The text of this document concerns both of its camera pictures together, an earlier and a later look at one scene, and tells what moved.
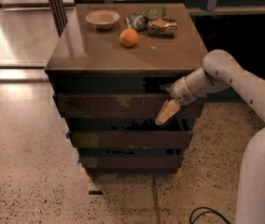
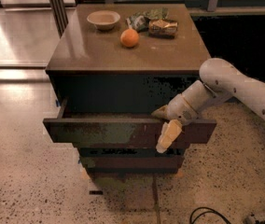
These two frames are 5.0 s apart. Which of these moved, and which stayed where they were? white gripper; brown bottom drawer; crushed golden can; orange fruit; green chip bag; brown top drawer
Moved: white gripper; brown top drawer
Stayed: orange fruit; green chip bag; crushed golden can; brown bottom drawer
